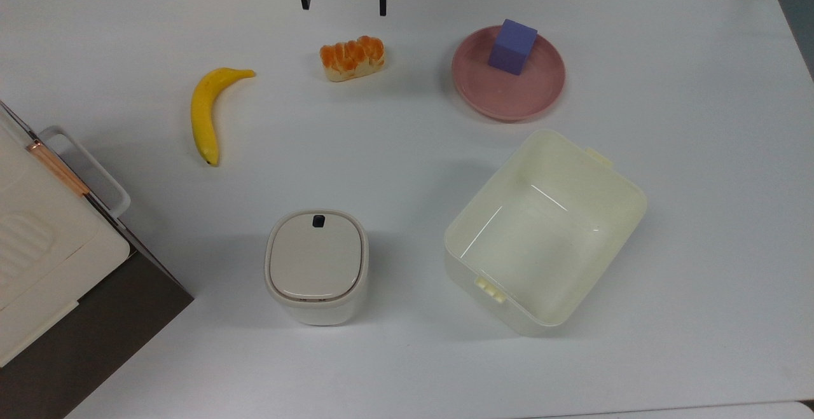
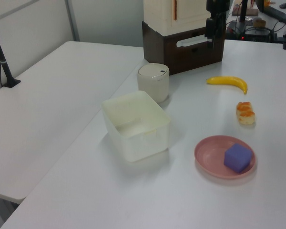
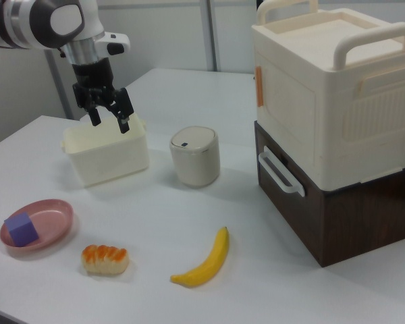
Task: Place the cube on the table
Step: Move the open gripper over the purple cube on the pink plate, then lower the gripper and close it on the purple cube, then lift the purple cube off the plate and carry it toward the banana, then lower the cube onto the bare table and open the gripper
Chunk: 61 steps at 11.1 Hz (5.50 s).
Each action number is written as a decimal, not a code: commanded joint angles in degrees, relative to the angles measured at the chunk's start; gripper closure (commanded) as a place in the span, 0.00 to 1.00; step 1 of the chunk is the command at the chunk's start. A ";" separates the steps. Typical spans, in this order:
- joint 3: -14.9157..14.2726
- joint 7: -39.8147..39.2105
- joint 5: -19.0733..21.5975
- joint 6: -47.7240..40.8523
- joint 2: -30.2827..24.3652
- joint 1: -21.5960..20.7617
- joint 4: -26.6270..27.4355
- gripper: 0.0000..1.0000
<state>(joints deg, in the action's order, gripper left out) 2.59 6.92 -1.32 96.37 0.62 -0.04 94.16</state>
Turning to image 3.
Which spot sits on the purple cube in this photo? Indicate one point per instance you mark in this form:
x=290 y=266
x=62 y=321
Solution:
x=22 y=229

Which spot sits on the toy bread with orange glaze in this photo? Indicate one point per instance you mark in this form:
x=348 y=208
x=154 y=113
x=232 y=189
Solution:
x=104 y=259

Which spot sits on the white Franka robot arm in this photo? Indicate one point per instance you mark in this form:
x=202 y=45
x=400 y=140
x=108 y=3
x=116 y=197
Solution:
x=37 y=23

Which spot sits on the cream toy microwave oven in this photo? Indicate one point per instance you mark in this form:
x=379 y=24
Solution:
x=334 y=91

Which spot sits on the pink plastic plate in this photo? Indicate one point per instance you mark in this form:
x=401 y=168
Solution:
x=44 y=226

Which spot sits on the dark wooden drawer box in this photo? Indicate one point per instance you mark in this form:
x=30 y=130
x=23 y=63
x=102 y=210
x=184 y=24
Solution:
x=341 y=216

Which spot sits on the beige round lidded bin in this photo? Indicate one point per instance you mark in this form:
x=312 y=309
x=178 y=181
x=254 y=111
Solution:
x=195 y=157

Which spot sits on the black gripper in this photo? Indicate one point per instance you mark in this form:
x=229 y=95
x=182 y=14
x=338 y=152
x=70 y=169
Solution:
x=92 y=79

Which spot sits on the yellow toy banana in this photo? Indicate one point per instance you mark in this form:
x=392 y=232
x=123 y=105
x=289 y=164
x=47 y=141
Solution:
x=206 y=263

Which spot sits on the cream rectangular plastic container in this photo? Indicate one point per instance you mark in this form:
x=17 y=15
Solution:
x=108 y=152

